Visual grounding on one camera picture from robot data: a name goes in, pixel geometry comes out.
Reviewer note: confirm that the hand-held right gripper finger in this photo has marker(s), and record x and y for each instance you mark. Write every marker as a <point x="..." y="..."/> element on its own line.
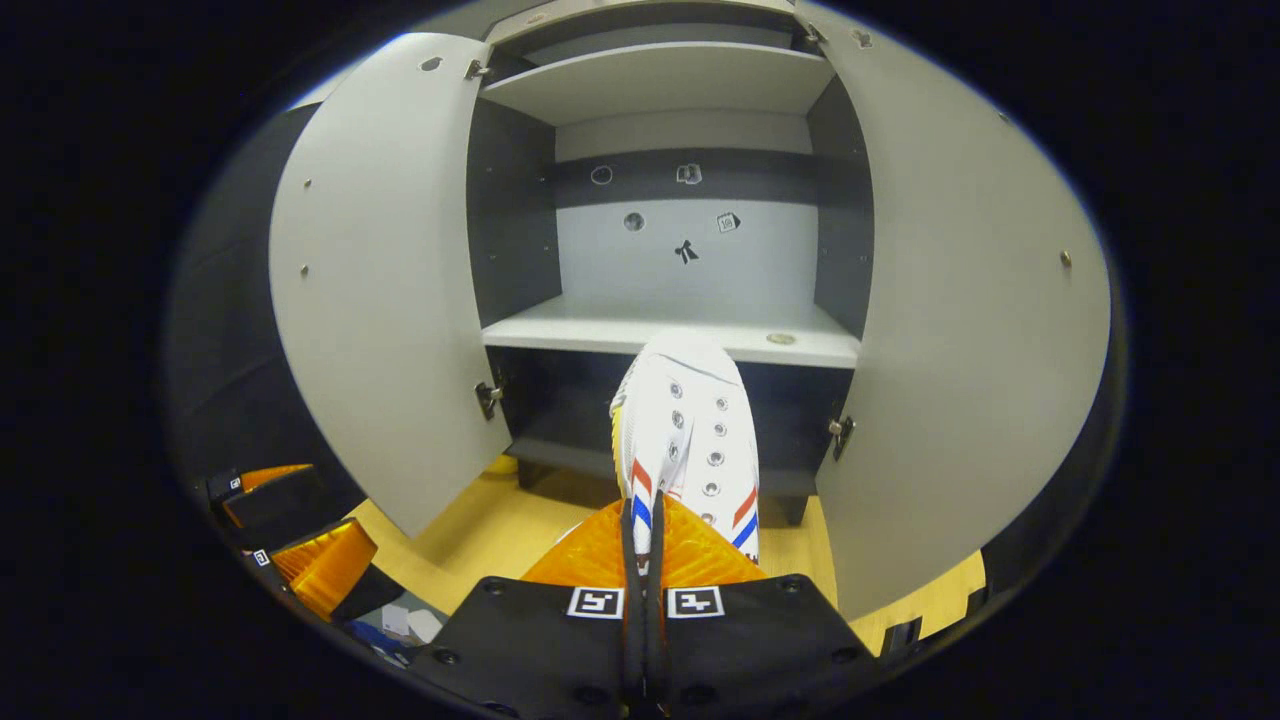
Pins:
<point x="657" y="640"/>
<point x="632" y="640"/>

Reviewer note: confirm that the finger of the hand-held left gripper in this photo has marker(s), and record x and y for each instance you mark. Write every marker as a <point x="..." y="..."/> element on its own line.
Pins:
<point x="285" y="505"/>
<point x="320" y="570"/>

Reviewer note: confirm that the white striped shoe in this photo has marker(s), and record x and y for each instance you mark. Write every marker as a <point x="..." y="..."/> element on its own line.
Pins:
<point x="690" y="420"/>

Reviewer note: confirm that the white cabinet door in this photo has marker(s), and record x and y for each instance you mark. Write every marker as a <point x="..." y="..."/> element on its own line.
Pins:
<point x="960" y="350"/>
<point x="390" y="280"/>

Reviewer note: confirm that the white grey shoe cabinet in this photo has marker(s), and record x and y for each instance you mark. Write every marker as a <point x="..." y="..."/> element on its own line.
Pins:
<point x="680" y="80"/>

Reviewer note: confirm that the white blue object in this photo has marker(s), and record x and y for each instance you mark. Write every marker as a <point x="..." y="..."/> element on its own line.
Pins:
<point x="405" y="625"/>

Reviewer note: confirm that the black table edge clamp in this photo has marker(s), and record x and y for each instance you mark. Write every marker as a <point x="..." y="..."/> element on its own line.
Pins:
<point x="977" y="600"/>
<point x="901" y="636"/>

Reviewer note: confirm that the small round metal disc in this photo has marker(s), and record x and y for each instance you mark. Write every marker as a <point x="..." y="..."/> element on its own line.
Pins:
<point x="781" y="339"/>

